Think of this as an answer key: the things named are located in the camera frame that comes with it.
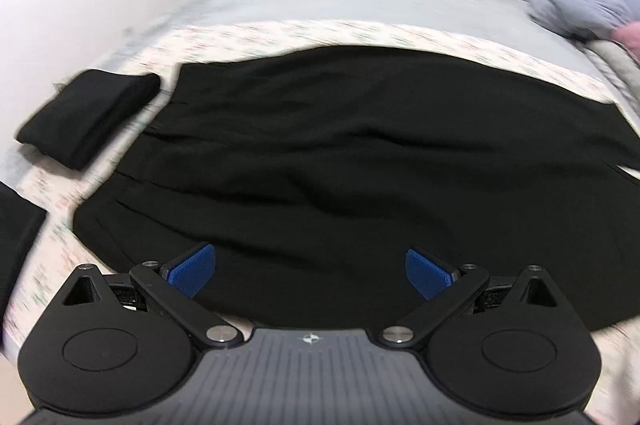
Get light blue bed cover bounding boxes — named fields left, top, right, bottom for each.
left=1, top=0, right=604, bottom=186

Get blue-grey crumpled quilt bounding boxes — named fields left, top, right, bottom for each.
left=527, top=0, right=639, bottom=40

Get black pants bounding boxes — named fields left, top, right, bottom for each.
left=73, top=47, right=639, bottom=330

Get pink pillow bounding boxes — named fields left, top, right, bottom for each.
left=612, top=22, right=640, bottom=61

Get floral bed sheet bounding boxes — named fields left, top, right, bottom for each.
left=0, top=17, right=640, bottom=425

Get small folded black garment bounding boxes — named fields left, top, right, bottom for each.
left=15, top=70, right=162, bottom=170

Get black garment at bed edge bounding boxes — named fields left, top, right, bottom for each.
left=0, top=183, right=47, bottom=315

